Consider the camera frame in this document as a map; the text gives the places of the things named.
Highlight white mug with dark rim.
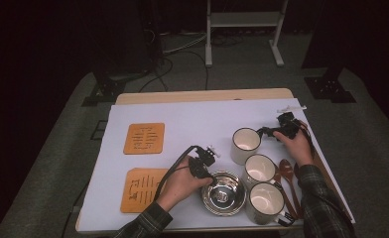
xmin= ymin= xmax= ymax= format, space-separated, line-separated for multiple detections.
xmin=230 ymin=127 xmax=265 ymax=167
xmin=245 ymin=180 xmax=296 ymax=227
xmin=241 ymin=153 xmax=278 ymax=191

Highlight person's left hand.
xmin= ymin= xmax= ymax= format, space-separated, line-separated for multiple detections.
xmin=155 ymin=164 xmax=214 ymax=213

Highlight thin black hanging cable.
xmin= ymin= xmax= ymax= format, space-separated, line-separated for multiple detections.
xmin=61 ymin=179 xmax=91 ymax=238

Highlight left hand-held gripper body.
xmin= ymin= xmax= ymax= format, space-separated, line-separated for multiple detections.
xmin=188 ymin=145 xmax=222 ymax=179

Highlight black floor cable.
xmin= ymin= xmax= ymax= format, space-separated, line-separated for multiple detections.
xmin=138 ymin=57 xmax=175 ymax=94
xmin=179 ymin=49 xmax=210 ymax=91

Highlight left hand-held gripper black cable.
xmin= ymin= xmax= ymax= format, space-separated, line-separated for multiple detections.
xmin=153 ymin=145 xmax=200 ymax=202

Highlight white metal stand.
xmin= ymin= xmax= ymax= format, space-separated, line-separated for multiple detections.
xmin=204 ymin=0 xmax=290 ymax=68

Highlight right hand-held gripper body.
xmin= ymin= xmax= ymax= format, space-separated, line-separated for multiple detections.
xmin=274 ymin=105 xmax=308 ymax=140

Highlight wooden table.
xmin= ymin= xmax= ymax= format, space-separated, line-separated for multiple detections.
xmin=74 ymin=87 xmax=356 ymax=234

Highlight bundle of wooden chopsticks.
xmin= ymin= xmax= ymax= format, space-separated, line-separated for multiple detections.
xmin=313 ymin=153 xmax=354 ymax=222

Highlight black stand base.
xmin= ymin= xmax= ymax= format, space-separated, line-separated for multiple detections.
xmin=303 ymin=63 xmax=357 ymax=104
xmin=80 ymin=73 xmax=127 ymax=107

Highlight dark equipment tower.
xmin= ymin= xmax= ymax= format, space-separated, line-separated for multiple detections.
xmin=92 ymin=0 xmax=166 ymax=78

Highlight stainless steel bowl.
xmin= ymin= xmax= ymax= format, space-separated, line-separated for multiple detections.
xmin=200 ymin=170 xmax=248 ymax=217

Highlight person's right hand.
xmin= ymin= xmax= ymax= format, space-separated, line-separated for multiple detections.
xmin=273 ymin=128 xmax=317 ymax=169

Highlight orange printed coaster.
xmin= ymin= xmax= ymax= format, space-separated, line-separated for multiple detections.
xmin=120 ymin=167 xmax=171 ymax=214
xmin=122 ymin=122 xmax=166 ymax=156

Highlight grey floor cables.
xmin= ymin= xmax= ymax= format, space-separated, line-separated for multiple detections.
xmin=162 ymin=31 xmax=216 ymax=56

